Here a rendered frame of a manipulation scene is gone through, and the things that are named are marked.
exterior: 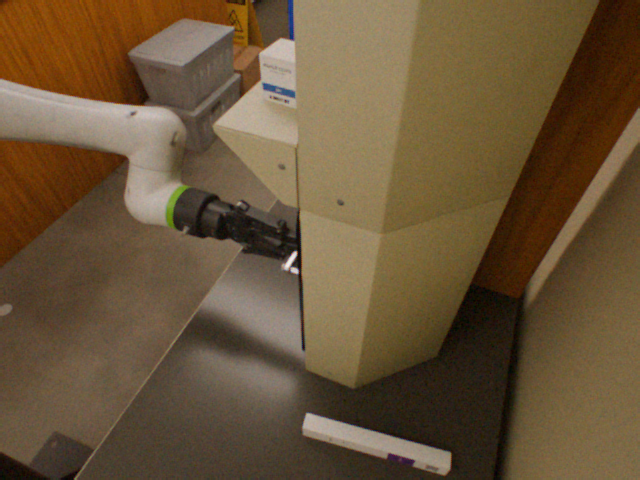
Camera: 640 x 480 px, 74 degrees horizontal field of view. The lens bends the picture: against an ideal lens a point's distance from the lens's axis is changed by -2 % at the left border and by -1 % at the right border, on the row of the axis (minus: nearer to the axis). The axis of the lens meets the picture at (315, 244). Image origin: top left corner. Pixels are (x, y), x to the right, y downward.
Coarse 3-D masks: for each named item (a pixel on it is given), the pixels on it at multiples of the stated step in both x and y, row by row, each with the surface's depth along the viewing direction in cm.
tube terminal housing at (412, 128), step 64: (320, 0) 36; (384, 0) 34; (448, 0) 34; (512, 0) 36; (576, 0) 38; (320, 64) 40; (384, 64) 37; (448, 64) 38; (512, 64) 41; (320, 128) 45; (384, 128) 42; (448, 128) 44; (512, 128) 48; (320, 192) 52; (384, 192) 48; (448, 192) 52; (320, 256) 61; (384, 256) 56; (448, 256) 63; (320, 320) 74; (384, 320) 70; (448, 320) 81
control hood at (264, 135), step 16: (256, 96) 55; (240, 112) 53; (256, 112) 53; (272, 112) 53; (288, 112) 53; (224, 128) 51; (240, 128) 51; (256, 128) 51; (272, 128) 51; (288, 128) 51; (240, 144) 51; (256, 144) 50; (272, 144) 49; (288, 144) 49; (256, 160) 52; (272, 160) 51; (288, 160) 50; (272, 176) 53; (288, 176) 52; (288, 192) 54
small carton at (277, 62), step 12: (276, 48) 51; (288, 48) 51; (264, 60) 51; (276, 60) 50; (288, 60) 49; (264, 72) 52; (276, 72) 51; (288, 72) 50; (264, 84) 53; (276, 84) 52; (288, 84) 51; (264, 96) 55; (276, 96) 54; (288, 96) 53
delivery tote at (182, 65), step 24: (192, 24) 283; (216, 24) 283; (144, 48) 259; (168, 48) 259; (192, 48) 259; (216, 48) 270; (144, 72) 261; (168, 72) 253; (192, 72) 256; (216, 72) 280; (168, 96) 268; (192, 96) 265
